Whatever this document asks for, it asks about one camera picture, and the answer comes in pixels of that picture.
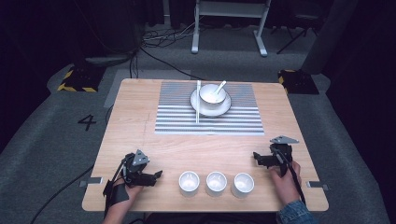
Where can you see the white cup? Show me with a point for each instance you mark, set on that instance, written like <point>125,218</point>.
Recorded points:
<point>189,183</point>
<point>243,185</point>
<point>216,183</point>

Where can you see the white metal stand frame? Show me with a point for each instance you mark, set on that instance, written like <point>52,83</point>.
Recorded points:
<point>230,9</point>

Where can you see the white spoon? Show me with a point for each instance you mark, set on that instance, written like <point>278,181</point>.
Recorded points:
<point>219,87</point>

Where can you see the white plate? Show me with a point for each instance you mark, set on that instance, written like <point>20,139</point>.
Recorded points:
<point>214,111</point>

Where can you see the grey curtain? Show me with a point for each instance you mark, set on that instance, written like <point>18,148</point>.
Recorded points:
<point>330,34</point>

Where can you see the striped grey placemat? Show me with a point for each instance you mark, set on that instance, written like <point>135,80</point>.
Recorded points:
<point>177,118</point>

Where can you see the white chopstick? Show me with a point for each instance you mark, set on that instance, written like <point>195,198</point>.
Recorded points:
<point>199,93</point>
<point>196,105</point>

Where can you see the white bowl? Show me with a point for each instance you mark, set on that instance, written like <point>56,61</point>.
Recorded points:
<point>210,97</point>

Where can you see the person's left hand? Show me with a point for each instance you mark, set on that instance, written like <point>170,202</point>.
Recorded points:
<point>130,194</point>

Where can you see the grey metal table bracket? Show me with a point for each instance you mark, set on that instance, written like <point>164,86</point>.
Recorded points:
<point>317,184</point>
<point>93,180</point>

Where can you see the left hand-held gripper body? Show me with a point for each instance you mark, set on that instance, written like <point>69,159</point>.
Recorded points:
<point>134,170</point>

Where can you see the person's right hand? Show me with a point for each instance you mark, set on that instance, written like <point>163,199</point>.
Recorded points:
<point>285,188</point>

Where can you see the black tripod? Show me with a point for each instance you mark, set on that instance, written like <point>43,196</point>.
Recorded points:
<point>295,35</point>

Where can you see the black yellow striped base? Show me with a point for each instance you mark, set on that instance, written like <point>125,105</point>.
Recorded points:
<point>82,79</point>
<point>299,82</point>

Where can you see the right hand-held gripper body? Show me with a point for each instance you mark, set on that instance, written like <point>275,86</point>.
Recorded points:
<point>281,154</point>

